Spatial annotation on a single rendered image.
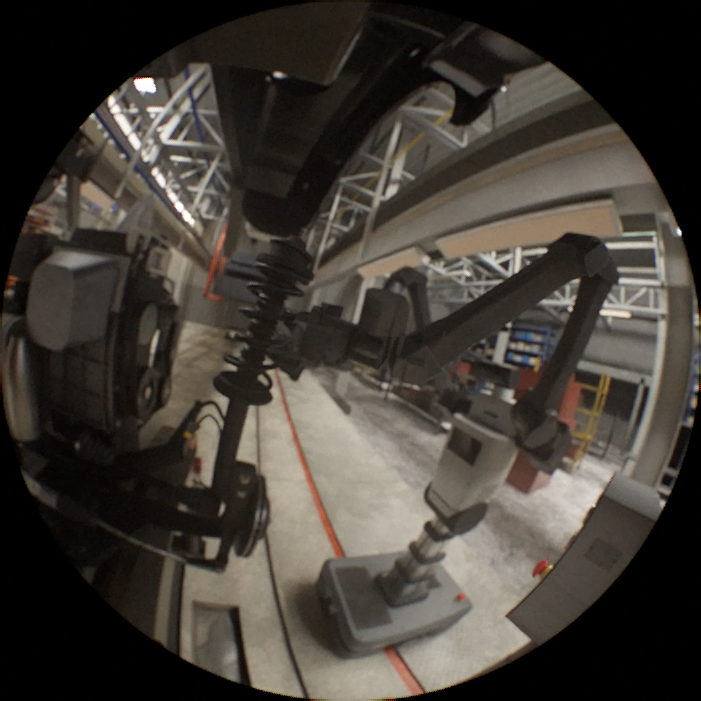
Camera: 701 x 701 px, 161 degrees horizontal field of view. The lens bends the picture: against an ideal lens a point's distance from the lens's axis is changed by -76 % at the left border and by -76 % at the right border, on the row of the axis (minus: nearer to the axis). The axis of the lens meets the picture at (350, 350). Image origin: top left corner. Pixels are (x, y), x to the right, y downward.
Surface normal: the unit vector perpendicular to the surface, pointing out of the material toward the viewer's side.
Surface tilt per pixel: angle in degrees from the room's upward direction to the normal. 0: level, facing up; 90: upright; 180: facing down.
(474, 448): 90
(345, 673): 0
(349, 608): 0
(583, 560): 90
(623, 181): 90
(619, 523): 90
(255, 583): 0
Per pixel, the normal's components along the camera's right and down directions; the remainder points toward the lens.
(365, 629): 0.25, -0.97
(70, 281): 0.34, 0.15
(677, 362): -0.90, -0.21
